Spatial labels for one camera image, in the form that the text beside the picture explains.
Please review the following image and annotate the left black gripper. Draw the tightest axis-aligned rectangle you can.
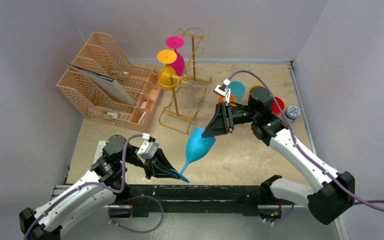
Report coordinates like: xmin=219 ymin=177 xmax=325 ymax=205
xmin=120 ymin=146 xmax=181 ymax=179

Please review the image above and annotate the blue wine glass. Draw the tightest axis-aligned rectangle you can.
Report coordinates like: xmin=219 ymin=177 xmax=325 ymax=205
xmin=170 ymin=127 xmax=216 ymax=183
xmin=227 ymin=81 xmax=246 ymax=103

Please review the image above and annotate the orange wine glass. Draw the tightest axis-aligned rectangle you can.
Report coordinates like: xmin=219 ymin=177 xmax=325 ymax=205
xmin=218 ymin=95 xmax=237 ymax=107

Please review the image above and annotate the yellow wine glass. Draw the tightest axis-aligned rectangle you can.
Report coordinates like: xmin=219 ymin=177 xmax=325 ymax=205
xmin=157 ymin=49 xmax=178 ymax=91
xmin=248 ymin=84 xmax=265 ymax=95

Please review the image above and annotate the red wine glass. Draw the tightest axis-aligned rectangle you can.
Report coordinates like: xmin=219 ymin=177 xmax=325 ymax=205
xmin=272 ymin=96 xmax=285 ymax=116

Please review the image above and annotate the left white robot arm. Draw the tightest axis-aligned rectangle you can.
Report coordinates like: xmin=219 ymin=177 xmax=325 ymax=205
xmin=19 ymin=133 xmax=182 ymax=240

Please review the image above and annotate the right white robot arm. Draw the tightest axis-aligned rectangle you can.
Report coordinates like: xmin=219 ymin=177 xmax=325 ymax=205
xmin=201 ymin=86 xmax=355 ymax=225

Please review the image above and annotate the magenta wine glass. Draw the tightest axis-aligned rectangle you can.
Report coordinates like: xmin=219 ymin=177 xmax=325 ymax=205
xmin=165 ymin=35 xmax=186 ymax=76

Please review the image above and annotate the grey folder in organizer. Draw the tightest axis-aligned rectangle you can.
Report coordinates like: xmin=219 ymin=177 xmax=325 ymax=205
xmin=67 ymin=63 xmax=137 ymax=106

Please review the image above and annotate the pink plastic file organizer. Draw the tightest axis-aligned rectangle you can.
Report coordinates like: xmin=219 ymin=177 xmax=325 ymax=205
xmin=56 ymin=32 xmax=162 ymax=132

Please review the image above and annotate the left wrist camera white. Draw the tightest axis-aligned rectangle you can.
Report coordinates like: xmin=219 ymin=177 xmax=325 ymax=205
xmin=136 ymin=133 xmax=159 ymax=164

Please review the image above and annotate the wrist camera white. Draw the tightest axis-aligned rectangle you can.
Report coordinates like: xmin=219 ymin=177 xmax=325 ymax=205
xmin=136 ymin=133 xmax=159 ymax=164
xmin=213 ymin=79 xmax=231 ymax=103

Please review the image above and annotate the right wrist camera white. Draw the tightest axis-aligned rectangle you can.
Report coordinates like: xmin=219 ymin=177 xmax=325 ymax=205
xmin=213 ymin=79 xmax=231 ymax=103

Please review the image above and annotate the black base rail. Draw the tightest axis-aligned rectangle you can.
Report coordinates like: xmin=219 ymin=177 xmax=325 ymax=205
xmin=109 ymin=183 xmax=292 ymax=220

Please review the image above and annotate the gold wire glass rack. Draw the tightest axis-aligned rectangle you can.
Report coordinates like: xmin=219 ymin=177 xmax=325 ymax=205
xmin=154 ymin=27 xmax=212 ymax=134

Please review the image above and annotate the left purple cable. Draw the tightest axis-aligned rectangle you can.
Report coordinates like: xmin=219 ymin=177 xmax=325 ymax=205
xmin=23 ymin=133 xmax=165 ymax=240

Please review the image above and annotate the purple cable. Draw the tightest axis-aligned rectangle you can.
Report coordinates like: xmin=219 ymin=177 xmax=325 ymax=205
xmin=23 ymin=133 xmax=165 ymax=240
xmin=226 ymin=70 xmax=384 ymax=226

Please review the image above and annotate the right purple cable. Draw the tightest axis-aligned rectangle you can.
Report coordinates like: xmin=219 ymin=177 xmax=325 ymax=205
xmin=226 ymin=70 xmax=384 ymax=226

